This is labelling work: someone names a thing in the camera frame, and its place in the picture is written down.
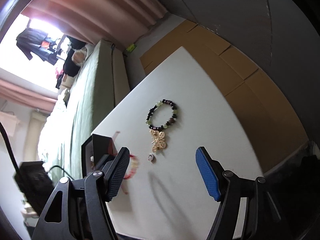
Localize black jewelry gift box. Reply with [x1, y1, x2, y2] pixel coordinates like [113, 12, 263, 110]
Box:
[81, 134, 117, 178]

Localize red string bracelet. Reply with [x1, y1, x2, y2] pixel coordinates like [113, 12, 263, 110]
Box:
[122, 154, 141, 196]

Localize gold butterfly pendant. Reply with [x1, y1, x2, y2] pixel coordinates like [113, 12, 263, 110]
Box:
[150, 129, 167, 153]

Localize green black bead bracelet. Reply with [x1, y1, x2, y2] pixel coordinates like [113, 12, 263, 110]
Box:
[146, 99, 179, 132]

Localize flattened cardboard sheet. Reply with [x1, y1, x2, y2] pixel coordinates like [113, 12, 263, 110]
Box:
[140, 20, 308, 173]

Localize green bed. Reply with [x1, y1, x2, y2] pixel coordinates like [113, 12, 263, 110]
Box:
[37, 40, 130, 182]

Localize clothes pile on bed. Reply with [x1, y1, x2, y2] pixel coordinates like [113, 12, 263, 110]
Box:
[55, 36, 86, 89]

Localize hanging dark clothes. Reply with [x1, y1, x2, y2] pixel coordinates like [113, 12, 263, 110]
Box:
[16, 28, 58, 66]

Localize small green floor object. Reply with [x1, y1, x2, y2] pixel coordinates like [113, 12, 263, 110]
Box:
[126, 43, 136, 53]

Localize pink curtain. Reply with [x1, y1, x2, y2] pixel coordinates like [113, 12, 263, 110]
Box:
[22, 0, 167, 49]

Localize black cable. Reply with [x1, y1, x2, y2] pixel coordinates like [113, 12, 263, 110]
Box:
[0, 122, 21, 173]

